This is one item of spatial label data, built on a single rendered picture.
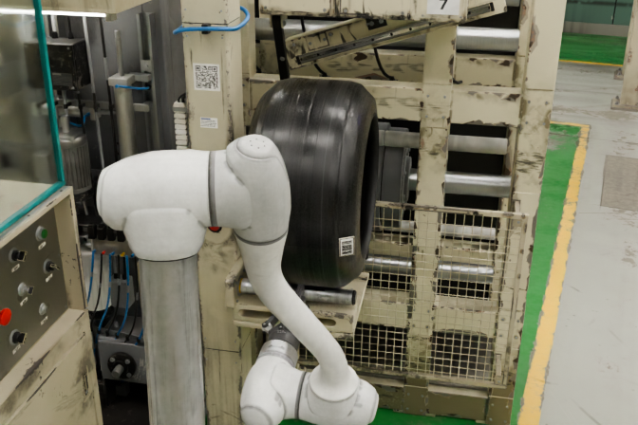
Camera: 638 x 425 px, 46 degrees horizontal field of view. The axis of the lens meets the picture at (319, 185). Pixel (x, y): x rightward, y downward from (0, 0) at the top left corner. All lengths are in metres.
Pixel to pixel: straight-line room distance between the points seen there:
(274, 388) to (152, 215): 0.55
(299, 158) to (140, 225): 0.72
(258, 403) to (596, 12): 9.93
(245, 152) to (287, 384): 0.60
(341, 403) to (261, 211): 0.52
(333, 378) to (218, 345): 0.92
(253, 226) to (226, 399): 1.34
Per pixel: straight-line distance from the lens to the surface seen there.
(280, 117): 1.95
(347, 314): 2.16
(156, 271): 1.30
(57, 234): 2.10
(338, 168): 1.88
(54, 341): 2.09
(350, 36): 2.36
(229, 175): 1.24
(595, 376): 3.58
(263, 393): 1.63
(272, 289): 1.42
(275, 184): 1.24
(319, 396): 1.60
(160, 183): 1.24
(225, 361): 2.47
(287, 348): 1.73
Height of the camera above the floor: 2.02
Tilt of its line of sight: 23 degrees down
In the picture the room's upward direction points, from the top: straight up
